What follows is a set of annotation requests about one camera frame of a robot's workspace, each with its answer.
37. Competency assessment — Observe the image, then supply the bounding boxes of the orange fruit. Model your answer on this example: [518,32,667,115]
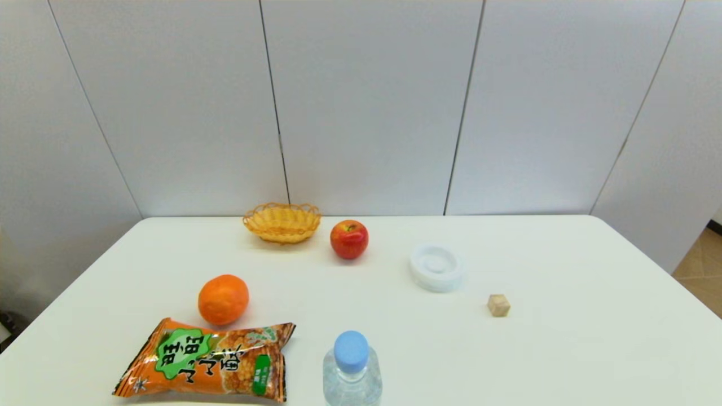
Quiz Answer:
[197,274,250,326]

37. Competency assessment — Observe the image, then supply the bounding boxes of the clear bottle with blue cap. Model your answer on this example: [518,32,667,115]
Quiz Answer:
[323,330,383,406]

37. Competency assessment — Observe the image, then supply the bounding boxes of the black object on floor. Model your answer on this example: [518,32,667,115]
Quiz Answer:
[0,312,26,353]

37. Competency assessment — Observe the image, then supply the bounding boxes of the red apple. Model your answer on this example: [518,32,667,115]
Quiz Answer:
[330,219,369,260]

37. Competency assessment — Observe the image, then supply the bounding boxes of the white round plastic dish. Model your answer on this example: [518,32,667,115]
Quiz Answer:
[409,242,466,293]

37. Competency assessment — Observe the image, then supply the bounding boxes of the yellow wicker basket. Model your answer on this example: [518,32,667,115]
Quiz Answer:
[243,202,322,244]

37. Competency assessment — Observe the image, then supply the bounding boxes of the orange snack bag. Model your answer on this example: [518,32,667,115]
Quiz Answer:
[112,317,296,403]

